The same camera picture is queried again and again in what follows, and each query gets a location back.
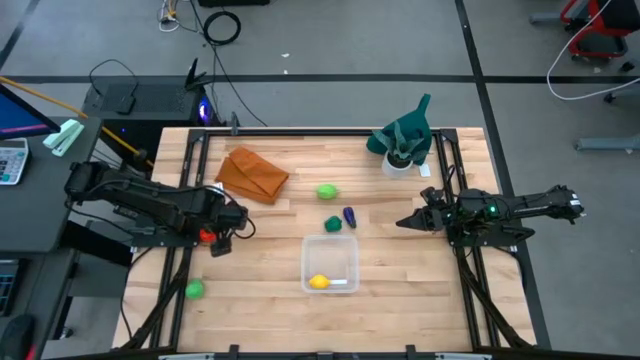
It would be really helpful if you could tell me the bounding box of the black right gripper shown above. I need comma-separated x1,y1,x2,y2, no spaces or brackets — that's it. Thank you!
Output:
396,202,459,232

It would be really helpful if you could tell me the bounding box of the clear plastic tupperware container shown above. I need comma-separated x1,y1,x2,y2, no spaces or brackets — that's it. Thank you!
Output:
300,233,360,295

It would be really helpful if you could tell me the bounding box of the orange cloth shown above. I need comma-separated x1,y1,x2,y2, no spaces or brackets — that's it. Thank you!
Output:
214,145,291,205

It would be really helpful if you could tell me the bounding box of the white plant pot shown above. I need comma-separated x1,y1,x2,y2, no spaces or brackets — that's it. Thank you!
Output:
381,152,415,180

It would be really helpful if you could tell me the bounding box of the green leafy plant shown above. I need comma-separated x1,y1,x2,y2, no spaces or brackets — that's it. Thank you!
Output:
379,122,426,164

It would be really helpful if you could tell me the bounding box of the light green toy apple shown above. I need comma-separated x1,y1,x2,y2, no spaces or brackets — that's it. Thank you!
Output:
184,278,207,301

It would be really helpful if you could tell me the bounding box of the green potted plant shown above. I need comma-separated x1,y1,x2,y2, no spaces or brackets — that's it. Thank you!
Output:
366,93,434,166

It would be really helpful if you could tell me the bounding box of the black computer tower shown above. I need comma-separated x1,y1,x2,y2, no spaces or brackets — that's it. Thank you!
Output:
82,57,214,151

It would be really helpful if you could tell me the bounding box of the mint green stapler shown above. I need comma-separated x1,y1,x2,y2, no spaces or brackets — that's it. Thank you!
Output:
42,118,85,158

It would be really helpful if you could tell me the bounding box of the black side desk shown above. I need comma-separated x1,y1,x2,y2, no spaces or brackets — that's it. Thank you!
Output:
0,117,104,254

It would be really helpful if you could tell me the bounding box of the yellow pole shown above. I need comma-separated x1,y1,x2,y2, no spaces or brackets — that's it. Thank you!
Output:
0,75,154,169

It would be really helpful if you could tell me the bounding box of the white desk calculator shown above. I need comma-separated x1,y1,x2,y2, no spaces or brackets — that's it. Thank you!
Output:
0,138,30,186

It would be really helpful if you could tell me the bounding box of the computer monitor with blue screen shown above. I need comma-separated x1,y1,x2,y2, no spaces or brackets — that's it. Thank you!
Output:
0,82,61,141

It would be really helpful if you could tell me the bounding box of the black keyboard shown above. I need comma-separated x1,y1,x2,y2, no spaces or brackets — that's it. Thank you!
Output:
0,259,20,317

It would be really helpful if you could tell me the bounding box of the red and black chair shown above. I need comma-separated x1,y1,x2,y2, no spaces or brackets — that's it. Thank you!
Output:
559,0,640,61

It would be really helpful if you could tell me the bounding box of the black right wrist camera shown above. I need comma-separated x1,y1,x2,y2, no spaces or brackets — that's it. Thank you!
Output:
421,186,447,207

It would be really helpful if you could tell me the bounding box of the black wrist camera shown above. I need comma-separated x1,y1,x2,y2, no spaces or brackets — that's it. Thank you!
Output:
209,237,234,259
421,186,447,207

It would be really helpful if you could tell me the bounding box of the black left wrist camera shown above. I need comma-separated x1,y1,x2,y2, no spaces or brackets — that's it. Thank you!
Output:
209,237,234,259

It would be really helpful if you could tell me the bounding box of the black aluminium table frame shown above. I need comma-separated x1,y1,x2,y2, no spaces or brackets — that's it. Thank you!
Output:
117,127,539,360

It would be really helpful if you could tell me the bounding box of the coiled black cable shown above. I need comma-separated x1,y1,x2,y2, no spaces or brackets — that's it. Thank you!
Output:
202,10,242,47

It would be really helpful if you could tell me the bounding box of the white floor cable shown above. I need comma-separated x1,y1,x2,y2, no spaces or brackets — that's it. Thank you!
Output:
546,0,640,101

